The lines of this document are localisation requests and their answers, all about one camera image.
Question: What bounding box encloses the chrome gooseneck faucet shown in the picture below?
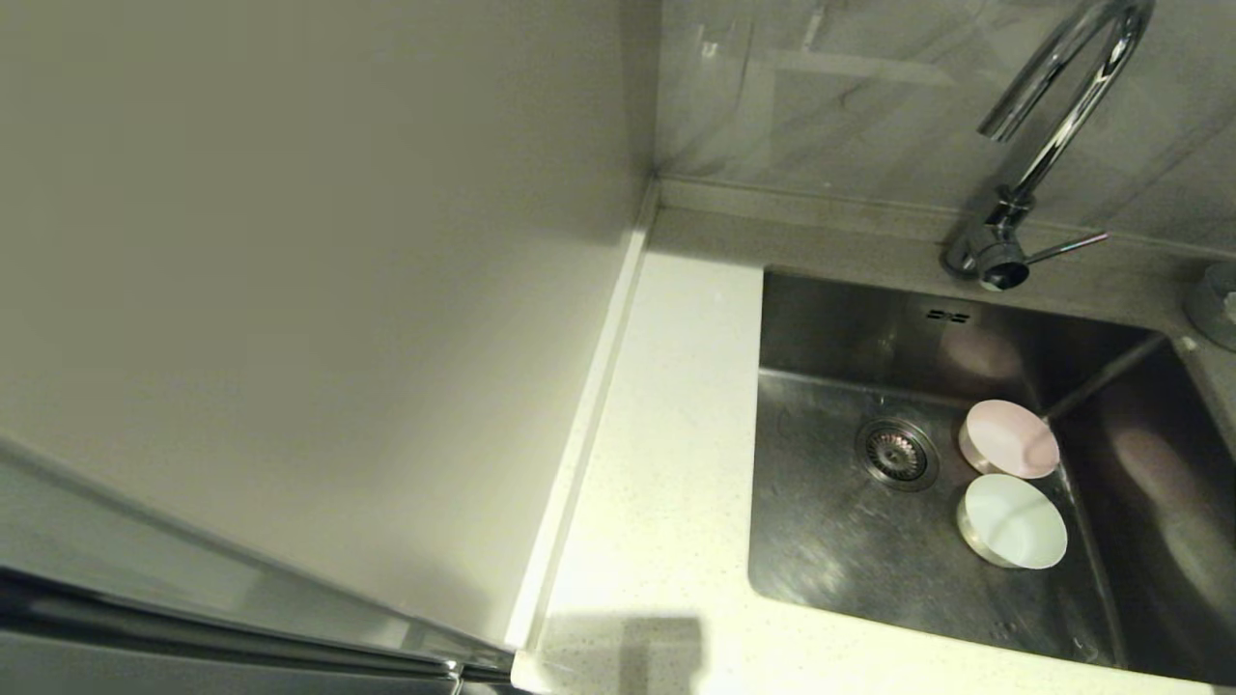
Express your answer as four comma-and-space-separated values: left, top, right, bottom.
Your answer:
944, 0, 1157, 292

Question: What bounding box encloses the metal sink drain strainer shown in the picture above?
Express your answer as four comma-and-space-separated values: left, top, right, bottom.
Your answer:
855, 417, 941, 493

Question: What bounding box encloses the stainless steel refrigerator door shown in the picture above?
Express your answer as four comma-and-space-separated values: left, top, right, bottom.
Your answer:
0, 439, 518, 695

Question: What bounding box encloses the pink bowl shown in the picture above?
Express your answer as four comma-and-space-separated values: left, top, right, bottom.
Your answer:
958, 400, 1061, 480

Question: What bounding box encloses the stainless steel sink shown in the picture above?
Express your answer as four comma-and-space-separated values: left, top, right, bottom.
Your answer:
745, 268, 1236, 684

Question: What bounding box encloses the light blue bowl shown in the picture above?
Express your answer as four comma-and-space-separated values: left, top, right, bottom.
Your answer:
1184, 263, 1236, 352

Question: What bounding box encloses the white bowl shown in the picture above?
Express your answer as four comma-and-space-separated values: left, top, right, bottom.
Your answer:
956, 473, 1069, 570

